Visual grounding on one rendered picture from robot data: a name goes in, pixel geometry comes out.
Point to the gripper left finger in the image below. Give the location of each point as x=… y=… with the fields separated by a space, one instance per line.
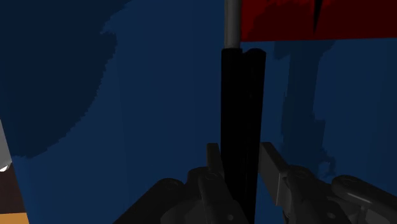
x=204 y=192

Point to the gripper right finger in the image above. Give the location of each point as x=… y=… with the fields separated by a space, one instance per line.
x=310 y=192

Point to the grey brown orange box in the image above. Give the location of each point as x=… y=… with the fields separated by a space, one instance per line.
x=9 y=192

